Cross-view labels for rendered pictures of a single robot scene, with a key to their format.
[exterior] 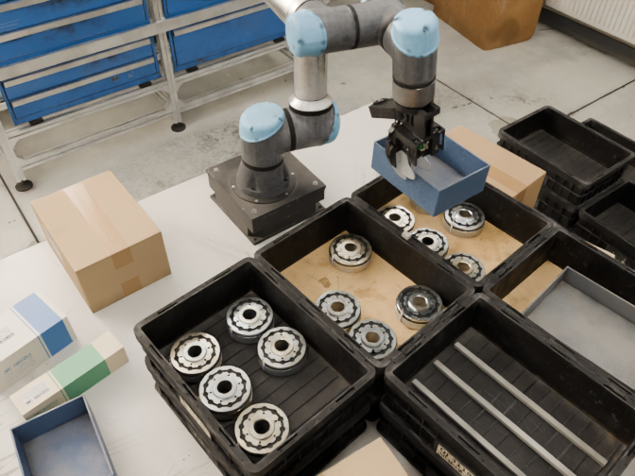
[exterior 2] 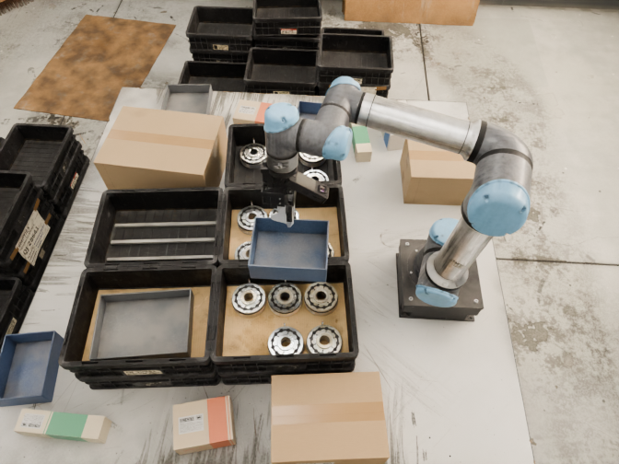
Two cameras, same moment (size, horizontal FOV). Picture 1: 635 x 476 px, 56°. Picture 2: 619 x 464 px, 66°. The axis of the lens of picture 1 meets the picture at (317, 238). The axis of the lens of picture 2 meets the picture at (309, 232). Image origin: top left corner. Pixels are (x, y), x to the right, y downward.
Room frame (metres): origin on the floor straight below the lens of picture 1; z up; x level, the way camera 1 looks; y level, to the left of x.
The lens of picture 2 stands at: (1.47, -0.72, 2.17)
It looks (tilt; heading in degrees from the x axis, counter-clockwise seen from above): 56 degrees down; 130
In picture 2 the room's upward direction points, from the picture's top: 1 degrees clockwise
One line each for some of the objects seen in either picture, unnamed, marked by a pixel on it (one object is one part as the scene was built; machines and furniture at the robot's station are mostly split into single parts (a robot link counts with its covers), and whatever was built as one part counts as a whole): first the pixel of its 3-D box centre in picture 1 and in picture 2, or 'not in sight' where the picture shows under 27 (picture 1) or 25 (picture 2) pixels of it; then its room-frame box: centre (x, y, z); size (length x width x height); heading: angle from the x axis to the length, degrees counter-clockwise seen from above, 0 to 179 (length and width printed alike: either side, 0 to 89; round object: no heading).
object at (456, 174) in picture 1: (428, 165); (289, 249); (1.00, -0.24, 1.10); 0.20 x 0.15 x 0.07; 37
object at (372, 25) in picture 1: (379, 22); (326, 134); (1.00, -0.10, 1.42); 0.11 x 0.11 x 0.08; 22
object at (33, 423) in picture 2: not in sight; (64, 425); (0.75, -0.93, 0.73); 0.24 x 0.06 x 0.06; 35
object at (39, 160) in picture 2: not in sight; (43, 177); (-0.57, -0.37, 0.31); 0.40 x 0.30 x 0.34; 127
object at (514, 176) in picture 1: (472, 184); (326, 421); (1.32, -0.45, 0.78); 0.30 x 0.22 x 0.16; 43
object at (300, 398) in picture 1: (253, 366); (284, 164); (0.64, 0.12, 0.87); 0.40 x 0.30 x 0.11; 42
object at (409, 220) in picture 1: (394, 219); (321, 296); (1.08, -0.19, 0.86); 0.10 x 0.10 x 0.01
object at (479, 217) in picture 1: (464, 215); (286, 342); (1.10, -0.37, 0.86); 0.10 x 0.10 x 0.01
